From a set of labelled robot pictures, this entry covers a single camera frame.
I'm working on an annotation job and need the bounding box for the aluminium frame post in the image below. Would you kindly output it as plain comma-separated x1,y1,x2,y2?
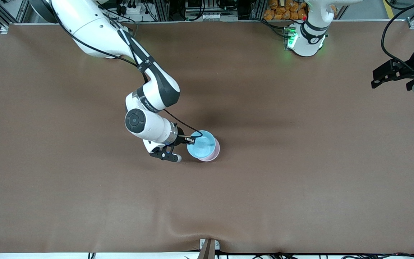
251,0,266,21
154,0,170,21

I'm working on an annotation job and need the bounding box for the light pink bowl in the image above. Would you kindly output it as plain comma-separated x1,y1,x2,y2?
196,138,221,162

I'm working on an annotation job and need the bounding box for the white power strip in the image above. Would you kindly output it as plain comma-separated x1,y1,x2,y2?
115,0,146,15

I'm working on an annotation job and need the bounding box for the brown camera mount bar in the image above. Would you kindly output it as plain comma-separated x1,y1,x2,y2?
197,239,216,259

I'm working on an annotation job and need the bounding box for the brown table cover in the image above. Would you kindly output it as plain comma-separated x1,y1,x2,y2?
0,20,414,254

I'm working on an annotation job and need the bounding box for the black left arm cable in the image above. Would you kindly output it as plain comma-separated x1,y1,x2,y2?
381,0,414,71

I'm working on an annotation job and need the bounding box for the silver metal mount bracket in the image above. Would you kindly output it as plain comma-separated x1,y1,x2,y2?
199,238,220,250

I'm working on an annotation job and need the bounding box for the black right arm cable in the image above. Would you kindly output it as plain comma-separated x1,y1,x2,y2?
49,0,203,140

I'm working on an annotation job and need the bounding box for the light blue bowl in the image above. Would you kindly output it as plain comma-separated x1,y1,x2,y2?
187,130,216,159

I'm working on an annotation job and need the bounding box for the orange snack bag pile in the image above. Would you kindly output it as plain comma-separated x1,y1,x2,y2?
263,0,308,21

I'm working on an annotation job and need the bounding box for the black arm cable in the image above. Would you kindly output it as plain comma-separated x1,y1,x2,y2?
49,0,203,140
381,0,414,71

